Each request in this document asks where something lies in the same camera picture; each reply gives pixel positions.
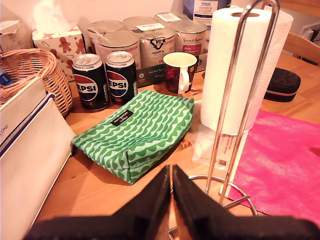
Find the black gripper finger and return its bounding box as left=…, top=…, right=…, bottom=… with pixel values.
left=172, top=164, right=235, bottom=240
left=111, top=164, right=172, bottom=240

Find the metallic paper towel stand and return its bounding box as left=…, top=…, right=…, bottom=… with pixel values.
left=167, top=0, right=281, bottom=240

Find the white paper towel roll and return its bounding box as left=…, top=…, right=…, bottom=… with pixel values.
left=199, top=5, right=295, bottom=137

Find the clear printed plastic bag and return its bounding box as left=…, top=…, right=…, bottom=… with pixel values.
left=191, top=99, right=251, bottom=171

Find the green wave-patterned fabric pouch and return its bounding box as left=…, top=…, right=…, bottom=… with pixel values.
left=70, top=89, right=196, bottom=186

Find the white navy-trimmed cosmetic bag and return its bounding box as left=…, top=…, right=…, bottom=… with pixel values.
left=0, top=97, right=77, bottom=240

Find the black Pepsi Max can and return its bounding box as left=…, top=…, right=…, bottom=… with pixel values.
left=104, top=50, right=138, bottom=106
left=71, top=53, right=111, bottom=112

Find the black zipped case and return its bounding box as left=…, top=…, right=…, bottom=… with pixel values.
left=263, top=67, right=302, bottom=103

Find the white Lancome cosmetic bag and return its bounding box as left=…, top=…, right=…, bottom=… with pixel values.
left=0, top=76, right=48, bottom=153

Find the silver tin red label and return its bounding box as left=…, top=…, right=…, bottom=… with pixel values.
left=171, top=20, right=209, bottom=57

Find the gingerbread print tissue box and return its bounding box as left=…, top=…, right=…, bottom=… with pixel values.
left=31, top=23, right=87, bottom=82

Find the silver food tin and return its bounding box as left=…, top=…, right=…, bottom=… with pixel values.
left=122, top=16, right=166, bottom=33
left=86, top=20, right=125, bottom=55
left=154, top=12, right=191, bottom=26

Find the wooden chair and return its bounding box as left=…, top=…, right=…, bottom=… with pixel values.
left=261, top=0, right=320, bottom=67

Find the blue packet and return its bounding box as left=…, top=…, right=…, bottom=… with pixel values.
left=0, top=71, right=13, bottom=86

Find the large clear water bottle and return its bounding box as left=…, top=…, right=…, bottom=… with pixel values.
left=183, top=0, right=232, bottom=26

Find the white facial tissue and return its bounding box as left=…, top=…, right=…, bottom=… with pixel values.
left=32, top=0, right=74, bottom=29

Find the pale cardboard box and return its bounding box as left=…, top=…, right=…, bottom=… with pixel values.
left=0, top=4, right=34, bottom=52

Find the dark red mug white handle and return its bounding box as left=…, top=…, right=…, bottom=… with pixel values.
left=162, top=51, right=201, bottom=95

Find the wicker basket with handle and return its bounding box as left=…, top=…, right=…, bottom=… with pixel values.
left=0, top=48, right=73, bottom=118

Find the white wall socket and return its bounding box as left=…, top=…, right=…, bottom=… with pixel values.
left=302, top=25, right=320, bottom=43

